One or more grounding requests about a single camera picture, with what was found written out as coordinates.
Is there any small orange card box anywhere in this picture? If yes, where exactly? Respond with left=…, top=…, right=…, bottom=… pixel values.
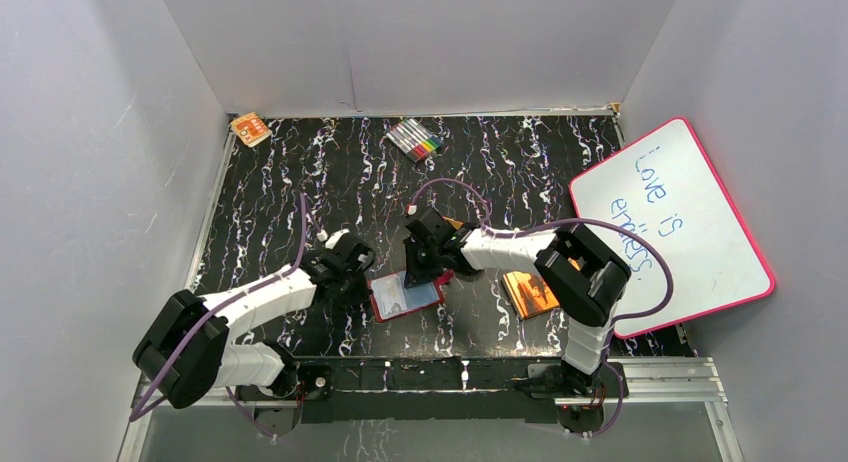
left=230, top=112, right=272, bottom=147

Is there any orange paperback book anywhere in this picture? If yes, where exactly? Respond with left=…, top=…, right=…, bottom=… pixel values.
left=501, top=263, right=582, bottom=320

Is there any red leather card holder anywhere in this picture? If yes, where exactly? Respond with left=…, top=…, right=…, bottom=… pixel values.
left=367, top=270, right=454, bottom=323

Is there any black aluminium base frame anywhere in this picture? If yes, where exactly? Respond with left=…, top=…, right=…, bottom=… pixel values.
left=132, top=356, right=730, bottom=437

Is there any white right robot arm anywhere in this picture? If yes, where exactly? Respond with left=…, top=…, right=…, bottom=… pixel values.
left=404, top=206, right=631, bottom=396

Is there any yellow oval tray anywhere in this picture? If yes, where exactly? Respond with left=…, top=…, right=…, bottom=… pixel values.
left=443, top=217, right=469, bottom=232

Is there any pack of coloured markers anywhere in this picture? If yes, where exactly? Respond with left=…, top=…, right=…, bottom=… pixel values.
left=385, top=118, right=444, bottom=163

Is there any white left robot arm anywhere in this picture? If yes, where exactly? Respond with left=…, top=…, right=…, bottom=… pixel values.
left=132, top=229, right=376, bottom=409

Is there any pink framed whiteboard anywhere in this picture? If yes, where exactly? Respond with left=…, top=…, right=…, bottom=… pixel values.
left=569, top=118, right=776, bottom=338

